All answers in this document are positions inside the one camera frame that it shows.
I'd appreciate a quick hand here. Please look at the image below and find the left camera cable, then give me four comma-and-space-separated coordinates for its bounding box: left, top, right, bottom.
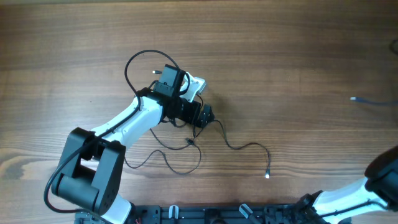
43, 49, 181, 214

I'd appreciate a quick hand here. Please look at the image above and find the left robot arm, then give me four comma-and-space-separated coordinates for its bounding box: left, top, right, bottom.
44, 65, 211, 223

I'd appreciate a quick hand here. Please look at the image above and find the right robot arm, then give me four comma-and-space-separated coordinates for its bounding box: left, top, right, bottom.
295, 146, 397, 224

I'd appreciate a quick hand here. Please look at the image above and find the black USB cable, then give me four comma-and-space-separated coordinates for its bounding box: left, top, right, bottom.
349, 37, 398, 107

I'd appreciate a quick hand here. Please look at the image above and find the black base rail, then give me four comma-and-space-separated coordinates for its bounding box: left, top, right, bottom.
74, 203, 352, 224

